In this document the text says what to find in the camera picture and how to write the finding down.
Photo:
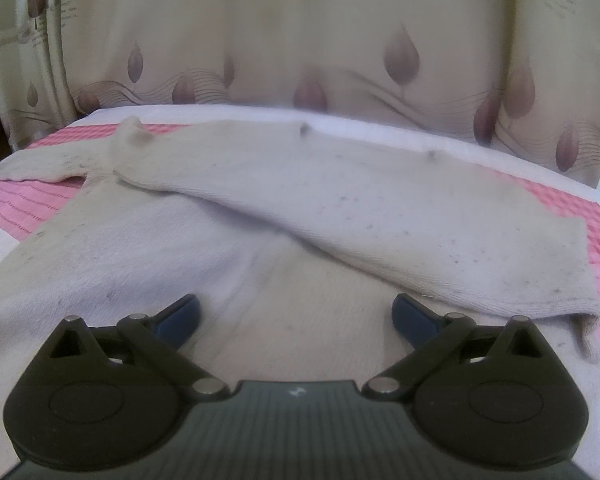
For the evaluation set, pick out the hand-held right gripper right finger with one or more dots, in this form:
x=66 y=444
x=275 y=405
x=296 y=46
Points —
x=412 y=317

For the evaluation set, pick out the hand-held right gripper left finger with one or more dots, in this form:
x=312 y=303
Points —
x=177 y=317

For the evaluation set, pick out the white knit sweater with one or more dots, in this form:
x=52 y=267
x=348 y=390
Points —
x=330 y=200

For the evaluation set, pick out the pink checked blanket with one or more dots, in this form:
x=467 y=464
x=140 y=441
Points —
x=30 y=200

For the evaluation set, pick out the beige leaf print curtain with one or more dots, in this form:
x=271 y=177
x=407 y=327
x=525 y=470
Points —
x=300 y=35

